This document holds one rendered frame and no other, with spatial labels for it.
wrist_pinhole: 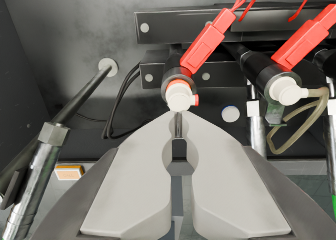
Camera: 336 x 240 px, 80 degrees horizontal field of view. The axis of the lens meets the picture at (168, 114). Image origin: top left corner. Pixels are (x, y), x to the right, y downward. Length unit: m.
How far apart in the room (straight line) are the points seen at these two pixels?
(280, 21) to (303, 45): 0.09
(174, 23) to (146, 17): 0.03
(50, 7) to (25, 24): 0.06
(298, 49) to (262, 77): 0.03
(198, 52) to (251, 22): 0.11
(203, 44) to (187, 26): 0.10
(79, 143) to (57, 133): 0.32
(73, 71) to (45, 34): 0.08
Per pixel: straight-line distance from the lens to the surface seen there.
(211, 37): 0.17
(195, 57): 0.17
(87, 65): 0.47
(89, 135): 0.53
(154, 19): 0.27
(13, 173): 0.21
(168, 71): 0.17
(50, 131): 0.19
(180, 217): 0.83
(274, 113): 0.19
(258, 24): 0.27
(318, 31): 0.20
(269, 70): 0.18
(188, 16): 0.27
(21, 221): 0.21
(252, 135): 0.22
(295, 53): 0.20
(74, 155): 0.48
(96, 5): 0.44
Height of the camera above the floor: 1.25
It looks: 59 degrees down
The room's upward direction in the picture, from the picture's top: 178 degrees counter-clockwise
